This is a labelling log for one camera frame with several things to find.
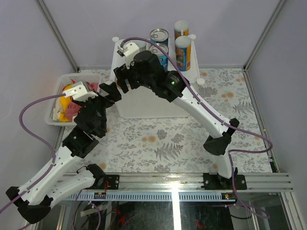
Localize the white plastic laundry basket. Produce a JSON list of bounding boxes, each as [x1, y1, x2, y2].
[[45, 73, 102, 127]]

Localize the yellow cloth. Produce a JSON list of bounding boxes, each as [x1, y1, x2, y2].
[[57, 96, 72, 122]]

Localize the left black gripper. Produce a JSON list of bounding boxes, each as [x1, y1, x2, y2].
[[74, 82, 122, 135]]

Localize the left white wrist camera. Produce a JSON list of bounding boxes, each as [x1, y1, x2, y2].
[[62, 81, 98, 102]]

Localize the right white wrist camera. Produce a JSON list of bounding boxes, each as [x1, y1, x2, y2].
[[118, 42, 140, 69]]

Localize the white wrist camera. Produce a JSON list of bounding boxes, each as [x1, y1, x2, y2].
[[118, 42, 140, 69], [62, 81, 98, 102]]

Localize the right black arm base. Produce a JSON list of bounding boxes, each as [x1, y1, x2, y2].
[[201, 168, 247, 190]]

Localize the white patterned cloth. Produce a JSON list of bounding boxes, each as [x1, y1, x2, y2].
[[52, 103, 64, 122]]

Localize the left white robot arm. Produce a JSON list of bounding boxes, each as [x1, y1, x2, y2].
[[6, 81, 121, 224]]

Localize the white plastic storage cabinet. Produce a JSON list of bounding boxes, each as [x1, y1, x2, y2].
[[107, 34, 205, 119]]

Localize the blue can pull-tab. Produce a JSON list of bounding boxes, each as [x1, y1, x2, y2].
[[149, 43, 170, 71], [150, 28, 169, 46]]

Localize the pink cloth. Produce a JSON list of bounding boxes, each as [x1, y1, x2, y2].
[[65, 82, 98, 122]]

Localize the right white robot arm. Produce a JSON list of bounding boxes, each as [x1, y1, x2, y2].
[[114, 51, 239, 189]]

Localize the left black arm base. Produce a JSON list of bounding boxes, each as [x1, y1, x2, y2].
[[77, 164, 119, 191]]

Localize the aluminium front rail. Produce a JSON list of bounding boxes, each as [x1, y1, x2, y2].
[[35, 172, 295, 202]]

